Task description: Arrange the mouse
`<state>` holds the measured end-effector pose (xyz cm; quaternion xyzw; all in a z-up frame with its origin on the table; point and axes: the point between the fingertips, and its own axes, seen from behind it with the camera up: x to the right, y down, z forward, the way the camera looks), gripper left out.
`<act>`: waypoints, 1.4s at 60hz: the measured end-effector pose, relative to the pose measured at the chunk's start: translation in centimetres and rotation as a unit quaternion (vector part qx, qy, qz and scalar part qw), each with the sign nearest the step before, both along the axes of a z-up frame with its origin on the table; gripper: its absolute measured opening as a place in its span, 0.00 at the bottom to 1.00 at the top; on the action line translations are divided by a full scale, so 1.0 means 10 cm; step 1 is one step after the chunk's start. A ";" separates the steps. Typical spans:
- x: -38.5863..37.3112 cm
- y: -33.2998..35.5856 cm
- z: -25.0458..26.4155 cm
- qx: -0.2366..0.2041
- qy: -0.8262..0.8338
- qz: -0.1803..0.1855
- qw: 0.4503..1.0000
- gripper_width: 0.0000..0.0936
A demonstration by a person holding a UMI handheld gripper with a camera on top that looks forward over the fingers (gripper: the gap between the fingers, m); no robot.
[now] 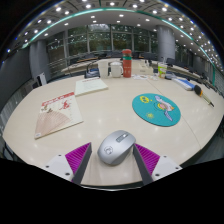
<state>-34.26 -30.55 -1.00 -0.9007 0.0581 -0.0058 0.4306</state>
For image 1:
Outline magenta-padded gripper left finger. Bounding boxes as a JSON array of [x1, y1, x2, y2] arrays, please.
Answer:
[[44, 142, 93, 185]]

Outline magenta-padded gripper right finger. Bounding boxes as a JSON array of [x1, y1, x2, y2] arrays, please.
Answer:
[[132, 142, 183, 186]]

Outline silver grey computer mouse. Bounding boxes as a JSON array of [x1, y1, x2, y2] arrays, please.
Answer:
[[96, 129, 137, 166]]

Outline round teal cartoon mouse pad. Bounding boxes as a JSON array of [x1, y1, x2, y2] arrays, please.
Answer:
[[131, 92, 182, 128]]

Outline red and white fan booklet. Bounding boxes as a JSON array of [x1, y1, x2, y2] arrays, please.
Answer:
[[34, 91, 84, 140]]

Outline white paper booklet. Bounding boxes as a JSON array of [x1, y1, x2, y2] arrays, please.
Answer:
[[74, 77, 109, 97]]

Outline colourful sticker sheet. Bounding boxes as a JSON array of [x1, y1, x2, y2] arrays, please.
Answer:
[[132, 74, 150, 81]]

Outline black desk phone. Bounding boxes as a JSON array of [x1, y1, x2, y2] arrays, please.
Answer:
[[84, 67, 100, 80]]

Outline white standing board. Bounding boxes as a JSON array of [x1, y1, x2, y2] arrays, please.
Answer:
[[35, 72, 48, 87]]

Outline cardboard box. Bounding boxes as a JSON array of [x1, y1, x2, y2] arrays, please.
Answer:
[[131, 59, 154, 76]]

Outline plain white paper cup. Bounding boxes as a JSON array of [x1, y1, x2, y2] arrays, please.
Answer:
[[97, 59, 110, 80]]

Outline long curved conference table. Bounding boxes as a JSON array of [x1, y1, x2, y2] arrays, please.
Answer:
[[61, 57, 216, 86]]

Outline white lidded mug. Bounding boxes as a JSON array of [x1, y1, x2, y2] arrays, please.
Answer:
[[109, 61, 124, 79]]

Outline red bottle with green band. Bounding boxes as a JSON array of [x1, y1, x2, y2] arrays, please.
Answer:
[[121, 48, 133, 79]]

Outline black office chairs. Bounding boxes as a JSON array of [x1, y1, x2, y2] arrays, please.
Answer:
[[164, 57, 224, 98]]

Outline ceiling lights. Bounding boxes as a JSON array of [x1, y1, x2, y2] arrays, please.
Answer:
[[6, 0, 224, 73]]

